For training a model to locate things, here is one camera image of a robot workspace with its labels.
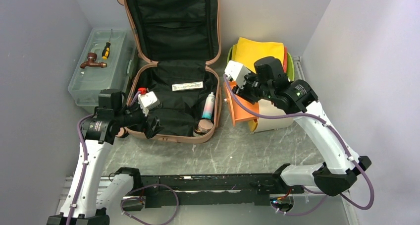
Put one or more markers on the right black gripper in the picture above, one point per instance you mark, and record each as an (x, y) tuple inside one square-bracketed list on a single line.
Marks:
[(244, 92)]

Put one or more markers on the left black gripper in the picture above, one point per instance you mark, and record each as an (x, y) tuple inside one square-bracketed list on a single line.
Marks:
[(150, 130)]

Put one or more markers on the cream appliance with orange rim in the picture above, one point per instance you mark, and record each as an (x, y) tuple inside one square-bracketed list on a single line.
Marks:
[(255, 124)]

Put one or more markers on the yellow cloth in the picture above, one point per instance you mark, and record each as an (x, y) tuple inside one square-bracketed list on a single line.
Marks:
[(247, 52)]

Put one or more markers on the green plastic tray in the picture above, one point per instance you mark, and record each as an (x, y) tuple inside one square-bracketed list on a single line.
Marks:
[(290, 71)]

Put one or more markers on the red printed package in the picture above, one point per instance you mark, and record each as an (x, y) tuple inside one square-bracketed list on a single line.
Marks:
[(285, 59)]

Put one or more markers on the pink blue spray bottle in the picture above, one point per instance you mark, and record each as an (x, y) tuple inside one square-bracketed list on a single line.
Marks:
[(209, 106)]

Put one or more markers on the white cosmetic box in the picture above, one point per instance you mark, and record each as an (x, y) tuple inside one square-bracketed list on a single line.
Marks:
[(187, 86)]

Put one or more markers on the pink hard-shell suitcase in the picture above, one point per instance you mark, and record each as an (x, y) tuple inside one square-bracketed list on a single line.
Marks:
[(179, 40)]

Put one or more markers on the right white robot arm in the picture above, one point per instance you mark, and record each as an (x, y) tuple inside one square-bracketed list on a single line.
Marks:
[(297, 99)]

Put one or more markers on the pink hexagonal lid jar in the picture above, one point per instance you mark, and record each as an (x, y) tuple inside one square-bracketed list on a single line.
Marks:
[(204, 126)]

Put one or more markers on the translucent plastic toolbox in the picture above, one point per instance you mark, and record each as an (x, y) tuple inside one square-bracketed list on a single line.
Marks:
[(86, 84)]

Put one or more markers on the yellow black screwdriver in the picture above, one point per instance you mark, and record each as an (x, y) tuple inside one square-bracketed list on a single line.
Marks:
[(106, 50)]

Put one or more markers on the brown brass faucet valve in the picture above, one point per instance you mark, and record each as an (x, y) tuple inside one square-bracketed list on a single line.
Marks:
[(91, 62)]

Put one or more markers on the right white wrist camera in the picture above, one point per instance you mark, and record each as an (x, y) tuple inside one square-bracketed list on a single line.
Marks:
[(236, 71)]

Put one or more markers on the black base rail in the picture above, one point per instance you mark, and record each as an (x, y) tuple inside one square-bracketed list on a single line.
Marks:
[(257, 189)]

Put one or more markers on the aluminium frame profile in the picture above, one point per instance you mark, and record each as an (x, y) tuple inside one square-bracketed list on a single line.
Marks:
[(65, 197)]

